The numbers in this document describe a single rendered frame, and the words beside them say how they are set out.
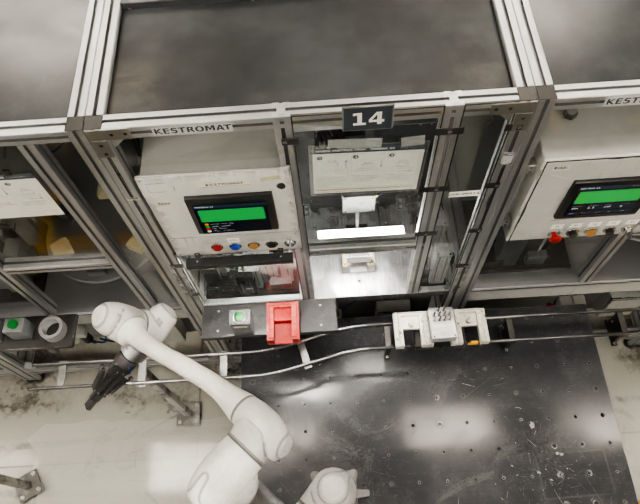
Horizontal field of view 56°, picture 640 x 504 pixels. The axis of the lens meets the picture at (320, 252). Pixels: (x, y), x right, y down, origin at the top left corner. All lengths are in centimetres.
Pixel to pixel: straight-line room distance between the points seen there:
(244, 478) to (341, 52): 115
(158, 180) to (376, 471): 142
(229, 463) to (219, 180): 76
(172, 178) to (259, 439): 74
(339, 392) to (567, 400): 92
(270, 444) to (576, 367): 147
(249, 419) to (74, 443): 186
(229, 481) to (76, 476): 182
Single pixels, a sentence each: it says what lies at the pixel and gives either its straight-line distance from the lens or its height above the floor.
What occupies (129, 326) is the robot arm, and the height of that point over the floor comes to 146.
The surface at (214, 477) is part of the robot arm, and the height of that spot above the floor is 148.
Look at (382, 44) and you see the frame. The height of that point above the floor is 201.
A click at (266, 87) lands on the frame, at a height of 201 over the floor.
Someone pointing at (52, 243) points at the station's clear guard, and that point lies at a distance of 215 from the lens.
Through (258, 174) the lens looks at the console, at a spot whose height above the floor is 181.
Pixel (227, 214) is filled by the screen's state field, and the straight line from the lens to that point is 178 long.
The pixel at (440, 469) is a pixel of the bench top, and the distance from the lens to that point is 251.
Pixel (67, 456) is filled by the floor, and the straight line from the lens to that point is 349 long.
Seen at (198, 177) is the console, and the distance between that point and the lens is 166.
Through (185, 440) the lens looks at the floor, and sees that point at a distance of 330.
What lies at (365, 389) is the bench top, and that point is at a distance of 255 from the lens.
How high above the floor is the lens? 315
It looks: 63 degrees down
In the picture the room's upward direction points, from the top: 6 degrees counter-clockwise
